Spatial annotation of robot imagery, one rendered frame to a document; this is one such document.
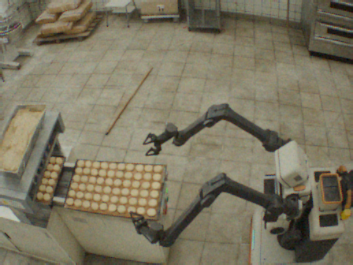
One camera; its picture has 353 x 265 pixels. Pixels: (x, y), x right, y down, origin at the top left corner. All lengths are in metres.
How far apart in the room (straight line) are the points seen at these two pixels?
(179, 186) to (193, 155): 0.37
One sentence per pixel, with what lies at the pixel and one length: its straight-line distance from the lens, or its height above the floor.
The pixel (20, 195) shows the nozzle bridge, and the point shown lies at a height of 1.18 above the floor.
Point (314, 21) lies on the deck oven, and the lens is 4.76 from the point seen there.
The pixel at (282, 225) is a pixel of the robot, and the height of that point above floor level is 0.67.
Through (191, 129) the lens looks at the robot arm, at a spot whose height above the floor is 1.13.
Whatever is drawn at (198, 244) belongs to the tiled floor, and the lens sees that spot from 2.84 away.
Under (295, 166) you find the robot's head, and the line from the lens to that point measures 1.73.
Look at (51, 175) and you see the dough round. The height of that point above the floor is 0.92.
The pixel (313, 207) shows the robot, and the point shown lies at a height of 0.81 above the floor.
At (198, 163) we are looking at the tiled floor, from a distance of 3.31.
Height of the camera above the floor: 2.56
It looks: 46 degrees down
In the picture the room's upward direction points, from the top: 5 degrees counter-clockwise
